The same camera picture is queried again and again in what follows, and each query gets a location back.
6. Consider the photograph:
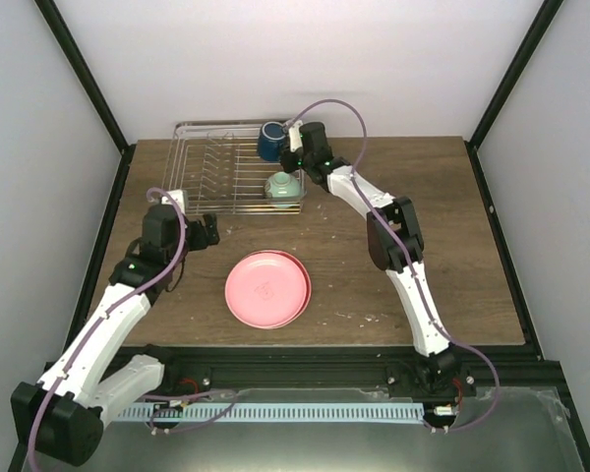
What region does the green floral bowl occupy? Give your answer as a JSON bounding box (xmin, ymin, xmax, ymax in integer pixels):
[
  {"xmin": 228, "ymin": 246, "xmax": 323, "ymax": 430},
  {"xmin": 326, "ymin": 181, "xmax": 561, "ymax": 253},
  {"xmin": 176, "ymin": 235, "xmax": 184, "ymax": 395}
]
[{"xmin": 264, "ymin": 171, "xmax": 302, "ymax": 208}]

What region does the dark blue mug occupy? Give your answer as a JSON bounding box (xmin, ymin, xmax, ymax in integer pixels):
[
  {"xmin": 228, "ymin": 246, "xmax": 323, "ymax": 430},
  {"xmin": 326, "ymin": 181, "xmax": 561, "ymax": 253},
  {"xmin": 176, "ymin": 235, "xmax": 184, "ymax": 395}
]
[{"xmin": 257, "ymin": 121, "xmax": 286, "ymax": 162}]

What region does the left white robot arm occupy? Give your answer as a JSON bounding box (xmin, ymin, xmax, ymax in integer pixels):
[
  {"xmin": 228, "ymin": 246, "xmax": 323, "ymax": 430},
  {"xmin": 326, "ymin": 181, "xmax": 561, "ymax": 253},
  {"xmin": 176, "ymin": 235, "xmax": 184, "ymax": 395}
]
[{"xmin": 10, "ymin": 202, "xmax": 219, "ymax": 466}]

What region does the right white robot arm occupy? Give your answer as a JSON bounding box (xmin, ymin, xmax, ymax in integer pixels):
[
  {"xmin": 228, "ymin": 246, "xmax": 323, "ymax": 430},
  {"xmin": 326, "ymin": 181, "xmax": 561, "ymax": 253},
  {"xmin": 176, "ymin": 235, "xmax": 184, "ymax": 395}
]
[{"xmin": 280, "ymin": 121, "xmax": 457, "ymax": 396}]

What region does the pink plate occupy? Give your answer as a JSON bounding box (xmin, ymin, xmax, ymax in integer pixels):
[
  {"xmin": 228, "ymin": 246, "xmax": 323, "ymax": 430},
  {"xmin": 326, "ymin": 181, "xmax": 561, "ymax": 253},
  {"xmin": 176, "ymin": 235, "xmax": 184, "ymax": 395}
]
[{"xmin": 224, "ymin": 250, "xmax": 306, "ymax": 329}]

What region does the red plate underneath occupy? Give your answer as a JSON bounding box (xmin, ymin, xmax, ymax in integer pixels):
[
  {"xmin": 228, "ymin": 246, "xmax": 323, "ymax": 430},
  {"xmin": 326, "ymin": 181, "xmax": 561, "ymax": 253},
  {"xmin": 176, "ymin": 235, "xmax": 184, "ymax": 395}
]
[{"xmin": 276, "ymin": 251, "xmax": 312, "ymax": 328}]

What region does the light blue slotted strip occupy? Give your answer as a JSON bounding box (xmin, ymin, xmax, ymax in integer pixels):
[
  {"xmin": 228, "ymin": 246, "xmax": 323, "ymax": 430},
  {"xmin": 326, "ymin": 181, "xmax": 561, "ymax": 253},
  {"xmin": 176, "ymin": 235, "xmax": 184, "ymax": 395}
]
[{"xmin": 112, "ymin": 402, "xmax": 425, "ymax": 423}]

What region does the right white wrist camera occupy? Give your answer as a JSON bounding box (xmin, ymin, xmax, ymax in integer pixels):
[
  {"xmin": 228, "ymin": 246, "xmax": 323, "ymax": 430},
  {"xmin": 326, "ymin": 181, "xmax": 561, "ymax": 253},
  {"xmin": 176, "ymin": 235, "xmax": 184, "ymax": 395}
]
[{"xmin": 287, "ymin": 121, "xmax": 303, "ymax": 152}]

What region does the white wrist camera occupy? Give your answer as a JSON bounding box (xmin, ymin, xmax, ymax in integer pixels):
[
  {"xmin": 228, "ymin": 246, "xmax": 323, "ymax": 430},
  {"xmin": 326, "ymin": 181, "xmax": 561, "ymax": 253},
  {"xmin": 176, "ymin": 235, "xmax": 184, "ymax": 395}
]
[
  {"xmin": 287, "ymin": 121, "xmax": 303, "ymax": 152},
  {"xmin": 160, "ymin": 190, "xmax": 187, "ymax": 212}
]

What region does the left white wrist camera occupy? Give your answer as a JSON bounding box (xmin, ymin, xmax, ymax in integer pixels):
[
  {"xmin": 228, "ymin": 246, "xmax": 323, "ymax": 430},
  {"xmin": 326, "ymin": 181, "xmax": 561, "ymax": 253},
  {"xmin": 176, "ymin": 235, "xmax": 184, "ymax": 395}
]
[{"xmin": 160, "ymin": 190, "xmax": 187, "ymax": 212}]

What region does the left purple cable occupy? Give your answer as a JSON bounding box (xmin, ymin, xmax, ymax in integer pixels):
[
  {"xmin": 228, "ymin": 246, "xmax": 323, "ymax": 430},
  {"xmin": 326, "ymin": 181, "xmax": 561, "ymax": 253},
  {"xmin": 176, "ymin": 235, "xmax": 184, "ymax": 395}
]
[{"xmin": 27, "ymin": 186, "xmax": 188, "ymax": 472}]

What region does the purple cable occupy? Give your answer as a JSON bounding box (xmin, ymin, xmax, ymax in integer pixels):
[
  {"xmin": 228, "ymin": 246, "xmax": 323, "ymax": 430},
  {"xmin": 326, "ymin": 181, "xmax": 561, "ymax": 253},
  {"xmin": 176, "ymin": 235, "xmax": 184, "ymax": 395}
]
[
  {"xmin": 287, "ymin": 98, "xmax": 502, "ymax": 434},
  {"xmin": 27, "ymin": 186, "xmax": 188, "ymax": 472}
]

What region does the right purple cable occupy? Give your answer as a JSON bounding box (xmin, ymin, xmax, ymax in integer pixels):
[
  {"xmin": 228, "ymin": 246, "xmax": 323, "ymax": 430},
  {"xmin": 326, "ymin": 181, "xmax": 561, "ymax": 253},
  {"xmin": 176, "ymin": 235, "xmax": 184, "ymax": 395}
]
[{"xmin": 287, "ymin": 98, "xmax": 502, "ymax": 434}]

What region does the wire dish rack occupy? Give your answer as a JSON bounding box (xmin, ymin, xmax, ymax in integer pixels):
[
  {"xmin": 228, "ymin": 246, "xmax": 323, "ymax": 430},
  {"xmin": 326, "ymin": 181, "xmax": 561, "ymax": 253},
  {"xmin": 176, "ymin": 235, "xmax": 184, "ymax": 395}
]
[{"xmin": 162, "ymin": 118, "xmax": 306, "ymax": 215}]

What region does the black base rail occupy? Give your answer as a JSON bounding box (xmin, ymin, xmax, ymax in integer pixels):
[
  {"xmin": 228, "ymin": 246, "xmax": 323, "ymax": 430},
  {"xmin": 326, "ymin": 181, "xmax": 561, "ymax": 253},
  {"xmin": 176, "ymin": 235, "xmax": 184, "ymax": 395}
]
[{"xmin": 46, "ymin": 345, "xmax": 561, "ymax": 399}]

